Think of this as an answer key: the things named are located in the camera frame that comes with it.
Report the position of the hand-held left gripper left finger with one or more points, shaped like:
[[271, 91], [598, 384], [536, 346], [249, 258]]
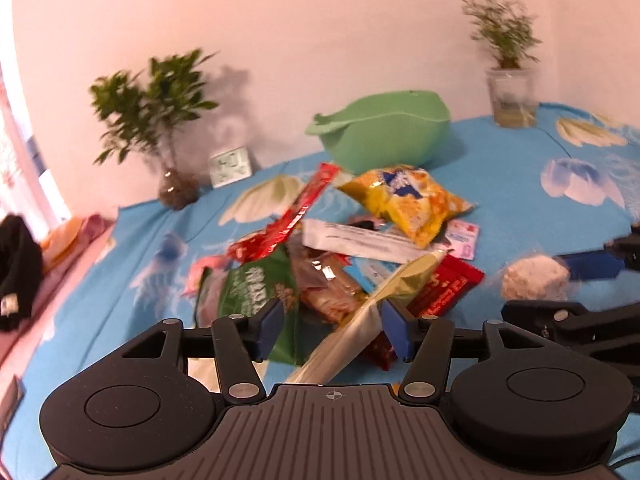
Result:
[[272, 322]]

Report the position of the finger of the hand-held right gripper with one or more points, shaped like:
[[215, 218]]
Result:
[[550, 317], [590, 266]]

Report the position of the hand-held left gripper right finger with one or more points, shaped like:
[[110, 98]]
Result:
[[395, 327]]

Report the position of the white rice cake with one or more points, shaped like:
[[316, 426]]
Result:
[[532, 277]]

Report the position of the clear yellow-green long packet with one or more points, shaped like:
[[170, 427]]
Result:
[[345, 340]]

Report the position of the red snack packet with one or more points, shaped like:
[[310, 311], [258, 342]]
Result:
[[450, 285]]

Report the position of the long red stick packet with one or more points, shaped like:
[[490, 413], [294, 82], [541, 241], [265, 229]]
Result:
[[295, 210]]

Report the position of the yellow chip bag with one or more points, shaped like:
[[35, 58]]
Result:
[[405, 200]]

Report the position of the green plastic bowl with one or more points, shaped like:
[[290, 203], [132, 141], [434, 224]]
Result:
[[385, 135]]

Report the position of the green snack bag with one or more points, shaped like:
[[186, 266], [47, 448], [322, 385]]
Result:
[[250, 285]]

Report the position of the brown snack packet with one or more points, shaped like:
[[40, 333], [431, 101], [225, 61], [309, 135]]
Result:
[[325, 295]]

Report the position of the light blue snack packet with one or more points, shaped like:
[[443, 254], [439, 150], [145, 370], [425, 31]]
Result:
[[372, 272]]

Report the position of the long white packet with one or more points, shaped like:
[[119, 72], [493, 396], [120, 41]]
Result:
[[360, 240]]

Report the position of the pink printed snack packet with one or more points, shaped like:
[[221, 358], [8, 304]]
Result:
[[465, 240]]

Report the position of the white digital clock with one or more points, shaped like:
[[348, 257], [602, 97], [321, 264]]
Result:
[[230, 167]]

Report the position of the leafy plant in glass vase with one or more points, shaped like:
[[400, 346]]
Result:
[[175, 190]]

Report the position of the small plant in clear pot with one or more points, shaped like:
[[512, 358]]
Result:
[[510, 95]]

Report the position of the pink cloth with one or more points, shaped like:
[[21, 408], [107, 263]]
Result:
[[85, 232]]

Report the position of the orange cloth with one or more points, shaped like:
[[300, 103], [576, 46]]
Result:
[[62, 235]]

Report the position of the black cloth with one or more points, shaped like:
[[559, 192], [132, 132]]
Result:
[[17, 270]]

